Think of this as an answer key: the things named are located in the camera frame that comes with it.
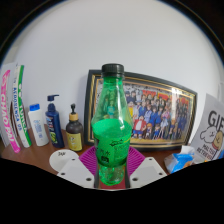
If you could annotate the white printed paper bag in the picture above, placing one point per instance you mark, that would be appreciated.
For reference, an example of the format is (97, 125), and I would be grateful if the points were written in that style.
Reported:
(211, 133)

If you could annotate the brown pump bottle yellow label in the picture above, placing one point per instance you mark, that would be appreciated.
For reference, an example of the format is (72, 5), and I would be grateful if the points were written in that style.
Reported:
(74, 135)

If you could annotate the dark blue pump bottle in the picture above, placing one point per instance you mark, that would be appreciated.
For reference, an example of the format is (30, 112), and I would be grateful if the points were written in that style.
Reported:
(55, 128)

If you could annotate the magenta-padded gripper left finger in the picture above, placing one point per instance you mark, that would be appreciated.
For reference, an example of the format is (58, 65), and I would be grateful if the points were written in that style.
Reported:
(76, 171)

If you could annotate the white bottle with blue cap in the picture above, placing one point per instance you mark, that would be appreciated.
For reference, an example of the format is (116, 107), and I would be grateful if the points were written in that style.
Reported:
(38, 128)

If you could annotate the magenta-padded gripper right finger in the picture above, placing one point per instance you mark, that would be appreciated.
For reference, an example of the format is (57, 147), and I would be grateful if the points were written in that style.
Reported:
(148, 170)

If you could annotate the tall green-white printed pack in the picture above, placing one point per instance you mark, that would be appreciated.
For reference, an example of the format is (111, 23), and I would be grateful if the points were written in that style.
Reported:
(21, 110)

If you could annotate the framed group picture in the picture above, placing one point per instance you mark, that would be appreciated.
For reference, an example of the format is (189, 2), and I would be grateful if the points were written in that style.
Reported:
(156, 113)

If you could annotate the blue tissue pack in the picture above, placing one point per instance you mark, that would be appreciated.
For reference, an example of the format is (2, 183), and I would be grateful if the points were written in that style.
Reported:
(180, 161)

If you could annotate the tall pink printed pack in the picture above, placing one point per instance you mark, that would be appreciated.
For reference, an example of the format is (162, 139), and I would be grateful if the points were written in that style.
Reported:
(10, 116)

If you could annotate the green plastic drink bottle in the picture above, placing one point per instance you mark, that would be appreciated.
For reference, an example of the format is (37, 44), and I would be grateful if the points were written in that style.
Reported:
(111, 143)

